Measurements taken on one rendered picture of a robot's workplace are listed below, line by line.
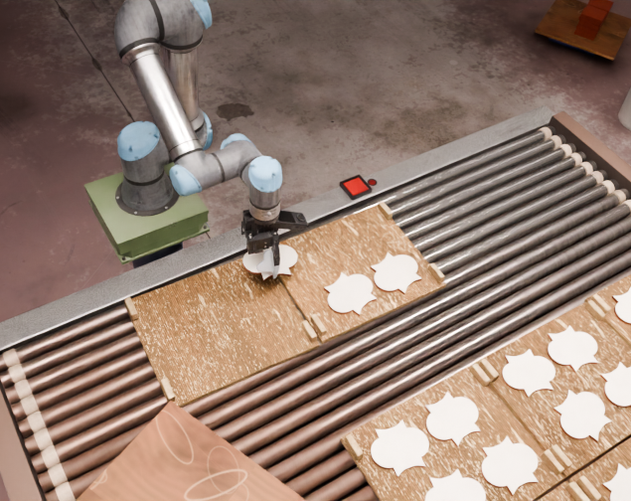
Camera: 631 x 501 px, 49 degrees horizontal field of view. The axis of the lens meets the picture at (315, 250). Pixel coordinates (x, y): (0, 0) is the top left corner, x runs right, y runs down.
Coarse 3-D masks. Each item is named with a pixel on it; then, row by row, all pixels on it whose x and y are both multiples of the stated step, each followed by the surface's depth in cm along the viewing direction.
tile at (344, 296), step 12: (360, 276) 197; (324, 288) 194; (336, 288) 194; (348, 288) 194; (360, 288) 194; (372, 288) 195; (336, 300) 191; (348, 300) 192; (360, 300) 192; (372, 300) 193; (336, 312) 190; (348, 312) 190; (360, 312) 190
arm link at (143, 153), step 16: (128, 128) 195; (144, 128) 194; (128, 144) 191; (144, 144) 191; (160, 144) 195; (128, 160) 193; (144, 160) 194; (160, 160) 197; (128, 176) 198; (144, 176) 198
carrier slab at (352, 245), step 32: (352, 224) 211; (384, 224) 212; (320, 256) 202; (352, 256) 203; (384, 256) 204; (416, 256) 205; (288, 288) 194; (320, 288) 195; (416, 288) 197; (352, 320) 189
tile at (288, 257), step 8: (280, 248) 191; (288, 248) 191; (248, 256) 187; (256, 256) 187; (280, 256) 189; (288, 256) 189; (296, 256) 189; (248, 264) 185; (256, 264) 186; (280, 264) 187; (288, 264) 187; (256, 272) 184; (264, 272) 184; (280, 272) 185; (288, 272) 185; (264, 280) 184
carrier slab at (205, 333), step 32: (160, 288) 191; (192, 288) 192; (224, 288) 193; (256, 288) 193; (160, 320) 185; (192, 320) 185; (224, 320) 186; (256, 320) 187; (288, 320) 187; (160, 352) 179; (192, 352) 179; (224, 352) 180; (256, 352) 181; (288, 352) 181; (160, 384) 173; (192, 384) 174; (224, 384) 174
